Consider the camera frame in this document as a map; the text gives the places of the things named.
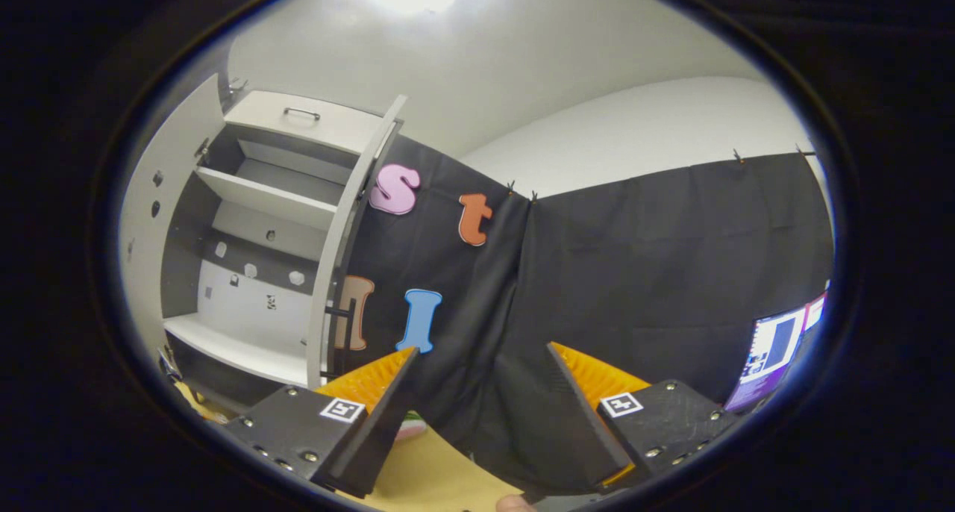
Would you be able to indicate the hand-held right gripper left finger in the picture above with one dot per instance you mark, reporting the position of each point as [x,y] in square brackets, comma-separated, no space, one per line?
[384,422]

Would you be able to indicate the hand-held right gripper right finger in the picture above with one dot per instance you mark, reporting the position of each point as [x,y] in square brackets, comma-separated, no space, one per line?
[586,415]

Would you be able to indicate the white cabinet dark interior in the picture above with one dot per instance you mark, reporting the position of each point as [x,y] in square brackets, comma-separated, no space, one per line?
[246,303]

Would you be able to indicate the white cabinet shelf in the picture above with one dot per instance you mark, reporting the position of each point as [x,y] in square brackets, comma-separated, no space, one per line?
[268,198]

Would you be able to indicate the white cabinet drawer front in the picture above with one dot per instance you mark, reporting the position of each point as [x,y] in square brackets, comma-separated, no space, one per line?
[313,128]

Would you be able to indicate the metal door hinge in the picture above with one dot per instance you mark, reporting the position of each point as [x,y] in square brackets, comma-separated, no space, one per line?
[201,150]

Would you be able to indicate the black backdrop cloth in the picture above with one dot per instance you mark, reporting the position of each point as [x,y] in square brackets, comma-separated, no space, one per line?
[634,273]

